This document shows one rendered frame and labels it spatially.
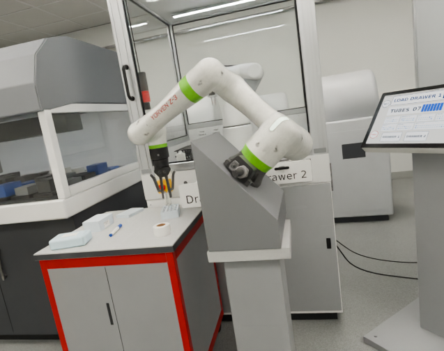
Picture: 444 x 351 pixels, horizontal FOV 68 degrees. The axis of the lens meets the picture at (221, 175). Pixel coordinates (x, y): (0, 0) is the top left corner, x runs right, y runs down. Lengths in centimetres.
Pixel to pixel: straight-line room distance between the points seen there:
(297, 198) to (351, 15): 360
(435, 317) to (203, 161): 137
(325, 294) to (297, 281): 17
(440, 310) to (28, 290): 220
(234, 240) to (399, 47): 428
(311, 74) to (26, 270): 192
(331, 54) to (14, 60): 387
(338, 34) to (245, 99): 367
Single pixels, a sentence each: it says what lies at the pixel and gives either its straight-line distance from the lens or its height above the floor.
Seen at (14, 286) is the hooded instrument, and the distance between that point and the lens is 242.
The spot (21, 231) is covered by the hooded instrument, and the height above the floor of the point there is 73.
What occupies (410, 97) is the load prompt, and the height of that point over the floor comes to 116.
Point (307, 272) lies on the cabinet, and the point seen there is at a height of 31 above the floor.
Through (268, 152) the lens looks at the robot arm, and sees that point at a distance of 111.
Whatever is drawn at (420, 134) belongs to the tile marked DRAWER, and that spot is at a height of 101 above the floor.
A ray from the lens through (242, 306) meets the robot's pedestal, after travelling 128.
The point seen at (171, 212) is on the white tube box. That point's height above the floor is 79.
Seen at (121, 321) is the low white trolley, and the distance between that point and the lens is 156.
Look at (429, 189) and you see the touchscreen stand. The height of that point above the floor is 76.
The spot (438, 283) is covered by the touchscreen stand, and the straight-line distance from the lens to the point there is 187.
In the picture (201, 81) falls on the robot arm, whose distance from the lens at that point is 134.
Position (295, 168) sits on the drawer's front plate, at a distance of 172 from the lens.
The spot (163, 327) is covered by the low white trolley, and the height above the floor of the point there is 40.
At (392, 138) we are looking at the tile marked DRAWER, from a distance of 166.
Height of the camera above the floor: 121
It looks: 10 degrees down
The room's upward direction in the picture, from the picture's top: 9 degrees counter-clockwise
